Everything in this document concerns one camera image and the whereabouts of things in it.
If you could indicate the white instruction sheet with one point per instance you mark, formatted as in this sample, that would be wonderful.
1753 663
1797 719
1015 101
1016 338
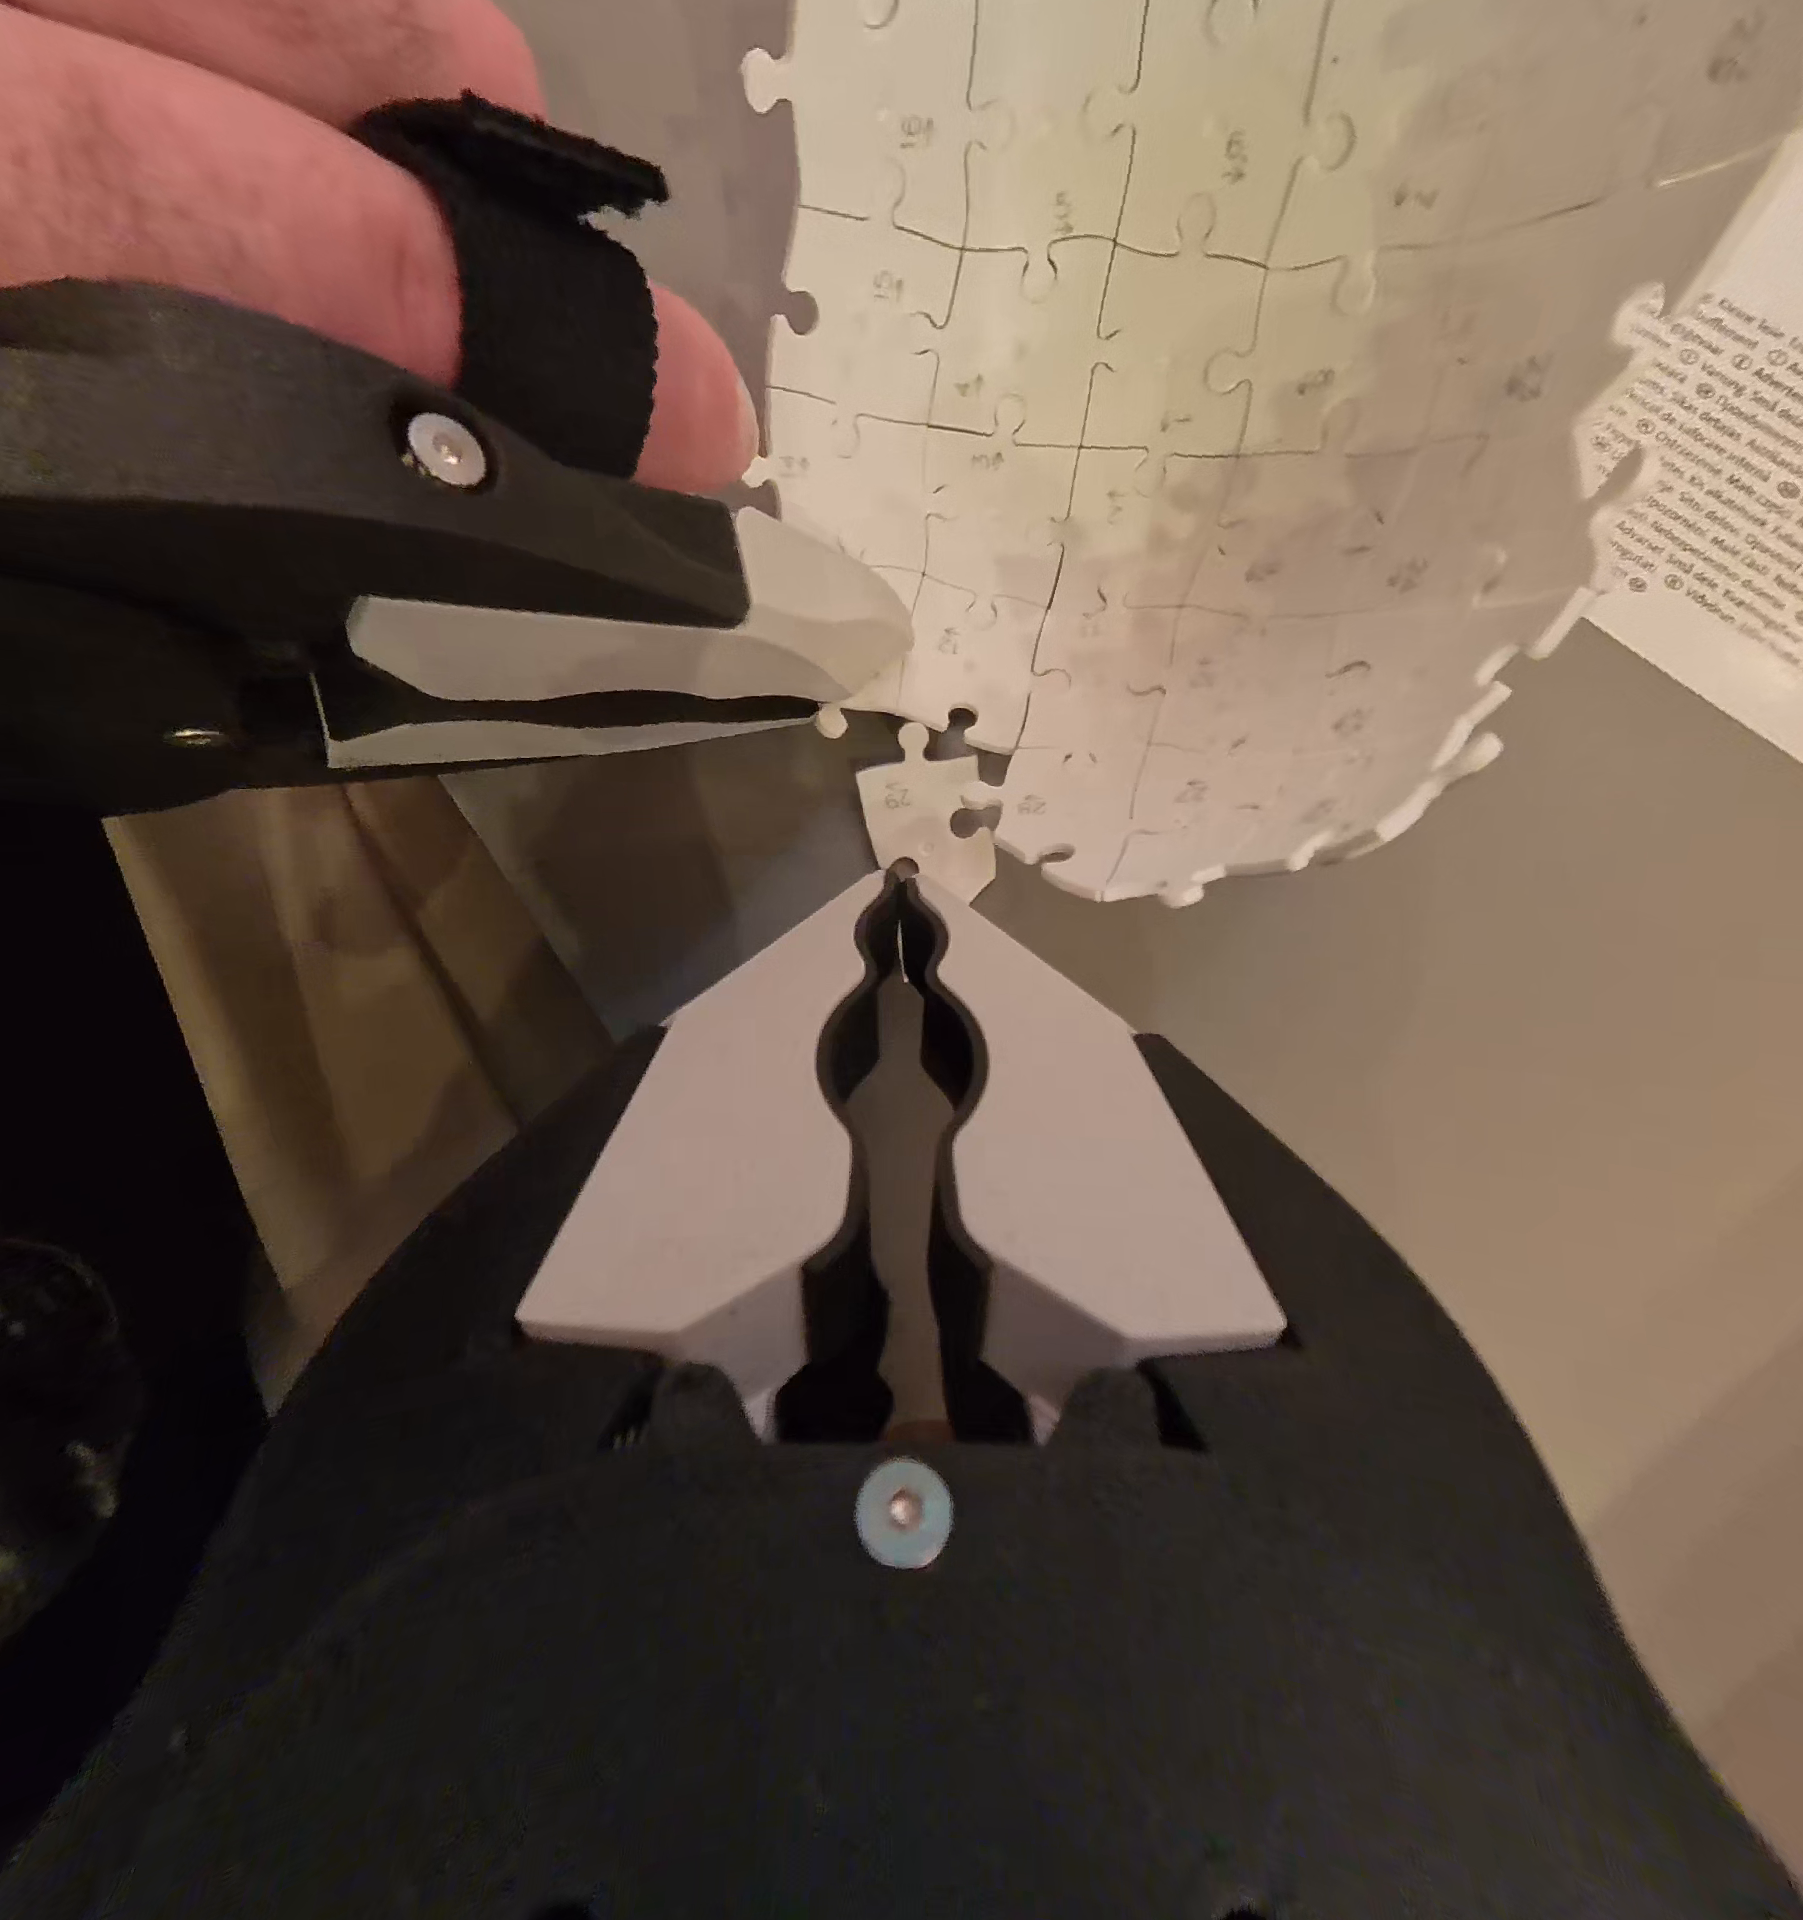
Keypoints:
1742 495

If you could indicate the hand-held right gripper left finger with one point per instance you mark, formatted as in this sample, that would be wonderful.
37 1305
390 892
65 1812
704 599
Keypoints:
691 1185

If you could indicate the person's left hand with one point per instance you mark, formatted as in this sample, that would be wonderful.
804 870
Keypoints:
167 135

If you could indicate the black mesh office chair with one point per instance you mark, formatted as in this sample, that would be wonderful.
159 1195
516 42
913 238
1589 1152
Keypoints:
18 1381

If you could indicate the person's beige trouser leg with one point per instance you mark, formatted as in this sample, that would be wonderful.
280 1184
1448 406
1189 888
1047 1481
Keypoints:
346 989

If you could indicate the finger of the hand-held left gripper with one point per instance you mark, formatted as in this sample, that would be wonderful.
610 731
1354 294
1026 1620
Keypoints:
465 742
615 653

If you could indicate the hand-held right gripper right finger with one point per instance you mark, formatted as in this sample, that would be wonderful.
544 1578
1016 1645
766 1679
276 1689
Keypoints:
1112 1185

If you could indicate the white puzzle piece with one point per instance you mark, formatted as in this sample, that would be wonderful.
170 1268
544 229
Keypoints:
922 802

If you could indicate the partly built puzzle ball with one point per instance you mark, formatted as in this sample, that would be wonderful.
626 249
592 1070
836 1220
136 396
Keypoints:
1215 450

